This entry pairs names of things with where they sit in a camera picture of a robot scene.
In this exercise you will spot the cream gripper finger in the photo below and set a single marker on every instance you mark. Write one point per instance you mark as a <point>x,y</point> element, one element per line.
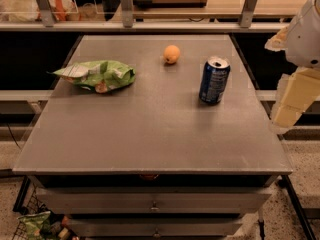
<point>278,41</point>
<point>295,94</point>

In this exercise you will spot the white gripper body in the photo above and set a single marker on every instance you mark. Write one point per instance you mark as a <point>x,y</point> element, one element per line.
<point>304,42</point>

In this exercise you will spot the blue pepsi can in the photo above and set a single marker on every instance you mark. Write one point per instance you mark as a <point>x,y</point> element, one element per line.
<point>214,79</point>

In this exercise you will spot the orange fruit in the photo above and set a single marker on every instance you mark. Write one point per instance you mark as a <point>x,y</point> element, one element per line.
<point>171,54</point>

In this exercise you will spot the green chip bag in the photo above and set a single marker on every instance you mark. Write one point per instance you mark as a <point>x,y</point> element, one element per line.
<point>101,76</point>

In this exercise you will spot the grey lower drawer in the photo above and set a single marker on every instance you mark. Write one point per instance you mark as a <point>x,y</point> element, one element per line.
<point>154,227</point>

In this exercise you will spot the grey drawer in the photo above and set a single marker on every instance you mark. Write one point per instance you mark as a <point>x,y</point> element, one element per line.
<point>154,227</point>
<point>103,201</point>

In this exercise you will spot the white plastic bag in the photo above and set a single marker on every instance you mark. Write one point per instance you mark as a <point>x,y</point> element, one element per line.
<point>28,10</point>

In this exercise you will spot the grey upper drawer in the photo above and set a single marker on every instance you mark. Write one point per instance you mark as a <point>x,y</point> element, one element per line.
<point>103,201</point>

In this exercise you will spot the green bag in basket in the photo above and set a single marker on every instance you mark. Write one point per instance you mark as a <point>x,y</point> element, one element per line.
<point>37,225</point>

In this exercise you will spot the black wire basket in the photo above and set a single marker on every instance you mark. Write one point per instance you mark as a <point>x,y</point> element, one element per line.
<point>26,204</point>

